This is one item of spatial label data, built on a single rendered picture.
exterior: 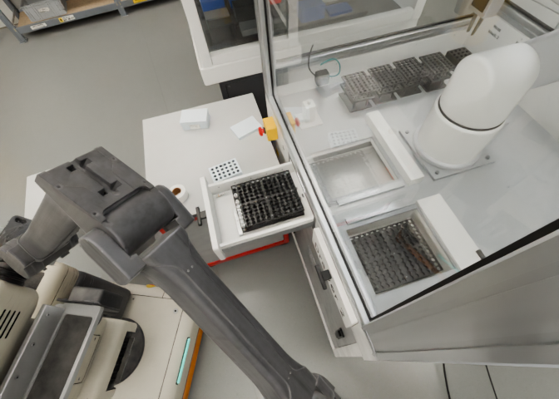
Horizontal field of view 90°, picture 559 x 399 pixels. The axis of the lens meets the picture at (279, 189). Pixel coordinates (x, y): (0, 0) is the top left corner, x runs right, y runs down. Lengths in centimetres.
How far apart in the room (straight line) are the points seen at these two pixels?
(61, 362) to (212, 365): 104
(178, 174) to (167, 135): 25
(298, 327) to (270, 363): 132
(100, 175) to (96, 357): 81
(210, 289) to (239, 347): 8
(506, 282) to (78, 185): 42
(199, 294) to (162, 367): 123
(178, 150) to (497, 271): 128
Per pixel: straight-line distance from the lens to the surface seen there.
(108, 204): 36
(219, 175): 119
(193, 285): 37
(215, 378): 181
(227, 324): 39
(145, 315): 166
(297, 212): 95
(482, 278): 32
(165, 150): 142
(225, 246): 95
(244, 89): 168
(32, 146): 324
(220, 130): 141
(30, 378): 91
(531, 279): 29
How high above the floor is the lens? 175
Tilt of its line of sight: 59 degrees down
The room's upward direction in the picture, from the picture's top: 6 degrees counter-clockwise
